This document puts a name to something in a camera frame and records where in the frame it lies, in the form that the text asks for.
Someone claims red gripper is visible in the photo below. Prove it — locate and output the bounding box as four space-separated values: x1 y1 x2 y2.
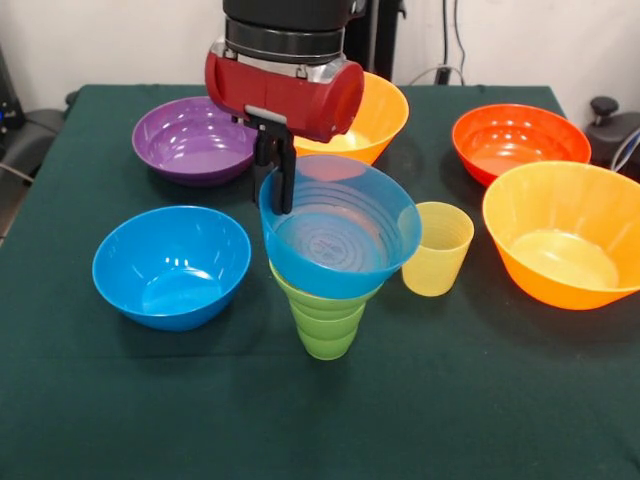
204 37 366 217

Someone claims shallow translucent blue bowl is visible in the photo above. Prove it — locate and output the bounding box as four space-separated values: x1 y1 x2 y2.
258 154 423 301

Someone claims green plastic bowl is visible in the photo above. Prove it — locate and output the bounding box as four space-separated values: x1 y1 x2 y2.
268 258 387 319

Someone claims round blue plastic bowl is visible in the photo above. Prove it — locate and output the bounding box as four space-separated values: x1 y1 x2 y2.
91 205 253 333

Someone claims green plastic cup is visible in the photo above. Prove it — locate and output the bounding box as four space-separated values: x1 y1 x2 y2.
291 298 369 362

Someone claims purple plastic bowl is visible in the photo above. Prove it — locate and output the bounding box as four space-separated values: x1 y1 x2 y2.
131 96 260 189

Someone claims large orange plastic bowl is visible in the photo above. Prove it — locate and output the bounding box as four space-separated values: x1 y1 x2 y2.
292 71 410 167
482 160 640 311

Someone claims yellow plastic cup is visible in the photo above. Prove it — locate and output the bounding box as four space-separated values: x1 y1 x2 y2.
401 201 475 298

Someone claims black office chair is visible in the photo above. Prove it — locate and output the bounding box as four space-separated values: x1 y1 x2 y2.
0 89 81 241

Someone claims red plastic bowl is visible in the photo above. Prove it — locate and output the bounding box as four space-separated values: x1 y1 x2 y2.
451 103 593 189

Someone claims dark green tablecloth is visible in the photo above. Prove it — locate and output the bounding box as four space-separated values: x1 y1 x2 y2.
0 83 640 480

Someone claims black computer case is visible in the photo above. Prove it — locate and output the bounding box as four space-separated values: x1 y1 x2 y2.
0 47 26 156

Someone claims black chair with knob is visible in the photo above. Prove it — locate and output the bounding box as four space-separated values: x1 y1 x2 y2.
585 96 640 182

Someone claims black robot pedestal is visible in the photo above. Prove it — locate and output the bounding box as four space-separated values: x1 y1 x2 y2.
343 0 407 84

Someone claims black wall cable with plug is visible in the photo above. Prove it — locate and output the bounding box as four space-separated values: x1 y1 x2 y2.
435 0 452 85

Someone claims thin black wall cable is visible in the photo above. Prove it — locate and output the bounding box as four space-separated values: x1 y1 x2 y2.
452 0 468 69

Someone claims white blue cable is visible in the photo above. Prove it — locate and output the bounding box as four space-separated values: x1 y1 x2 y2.
610 127 640 172

